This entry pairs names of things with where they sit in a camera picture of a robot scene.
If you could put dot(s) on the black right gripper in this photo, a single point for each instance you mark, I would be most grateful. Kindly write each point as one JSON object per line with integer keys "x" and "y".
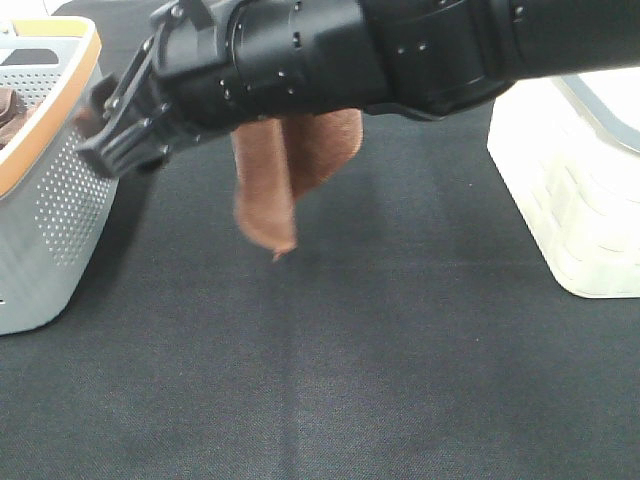
{"x": 183, "y": 86}

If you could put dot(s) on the brown microfiber towel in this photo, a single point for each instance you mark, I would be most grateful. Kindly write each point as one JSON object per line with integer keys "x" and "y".
{"x": 278, "y": 160}

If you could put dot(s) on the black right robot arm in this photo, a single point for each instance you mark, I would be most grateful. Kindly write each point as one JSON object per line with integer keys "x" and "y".
{"x": 423, "y": 60}

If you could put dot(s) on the dark brown towel in basket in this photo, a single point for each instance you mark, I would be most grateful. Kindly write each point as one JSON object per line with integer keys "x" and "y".
{"x": 14, "y": 115}

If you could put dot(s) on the grey perforated laundry basket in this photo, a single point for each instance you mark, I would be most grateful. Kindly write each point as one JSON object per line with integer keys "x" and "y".
{"x": 53, "y": 207}

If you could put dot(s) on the black fabric table mat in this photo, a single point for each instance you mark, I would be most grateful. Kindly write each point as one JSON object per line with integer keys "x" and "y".
{"x": 415, "y": 333}

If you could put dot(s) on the white plastic storage box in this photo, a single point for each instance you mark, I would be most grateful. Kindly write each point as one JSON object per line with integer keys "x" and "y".
{"x": 567, "y": 149}

